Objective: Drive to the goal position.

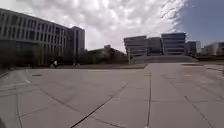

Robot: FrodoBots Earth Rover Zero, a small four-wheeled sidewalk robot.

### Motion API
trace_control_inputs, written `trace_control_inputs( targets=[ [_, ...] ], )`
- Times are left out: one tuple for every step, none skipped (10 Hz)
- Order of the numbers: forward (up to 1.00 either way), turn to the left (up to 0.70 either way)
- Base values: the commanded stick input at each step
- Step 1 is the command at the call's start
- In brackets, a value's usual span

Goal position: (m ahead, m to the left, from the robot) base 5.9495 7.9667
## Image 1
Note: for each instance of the narrow grey building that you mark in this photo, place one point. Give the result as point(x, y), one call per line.
point(192, 47)

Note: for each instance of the person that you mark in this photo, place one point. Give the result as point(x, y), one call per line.
point(55, 63)

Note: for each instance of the dark drain grate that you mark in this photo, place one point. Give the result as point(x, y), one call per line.
point(36, 75)

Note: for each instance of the low pale building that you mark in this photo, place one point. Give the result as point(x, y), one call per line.
point(213, 48)

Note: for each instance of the wide stone steps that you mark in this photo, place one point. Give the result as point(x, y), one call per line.
point(163, 59)

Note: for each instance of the grey paved plaza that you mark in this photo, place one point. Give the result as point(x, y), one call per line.
point(110, 90)

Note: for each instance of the large curved grey building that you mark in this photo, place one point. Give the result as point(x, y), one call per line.
point(36, 31)

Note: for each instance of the stacked grey building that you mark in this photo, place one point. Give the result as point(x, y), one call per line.
point(171, 43)

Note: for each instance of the row of trees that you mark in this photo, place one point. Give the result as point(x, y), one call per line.
point(20, 55)

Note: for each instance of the low dark building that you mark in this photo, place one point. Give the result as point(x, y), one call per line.
point(108, 55)

